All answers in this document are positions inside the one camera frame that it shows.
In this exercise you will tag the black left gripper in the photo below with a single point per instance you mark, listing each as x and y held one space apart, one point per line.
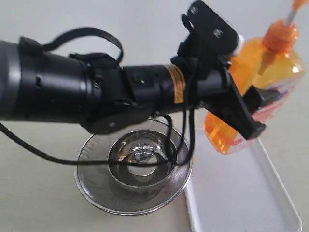
211 86

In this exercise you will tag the orange dish soap bottle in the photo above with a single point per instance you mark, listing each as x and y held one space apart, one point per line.
270 62

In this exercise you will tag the steel mesh strainer basket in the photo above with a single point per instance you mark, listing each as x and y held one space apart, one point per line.
99 187

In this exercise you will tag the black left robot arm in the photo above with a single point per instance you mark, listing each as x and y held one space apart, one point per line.
104 97

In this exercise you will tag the small stainless steel bowl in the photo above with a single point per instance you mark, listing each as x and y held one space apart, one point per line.
138 160

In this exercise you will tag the white rectangular plastic tray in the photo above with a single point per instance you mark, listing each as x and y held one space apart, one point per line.
241 192

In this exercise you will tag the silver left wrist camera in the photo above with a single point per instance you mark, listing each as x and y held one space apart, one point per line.
210 36

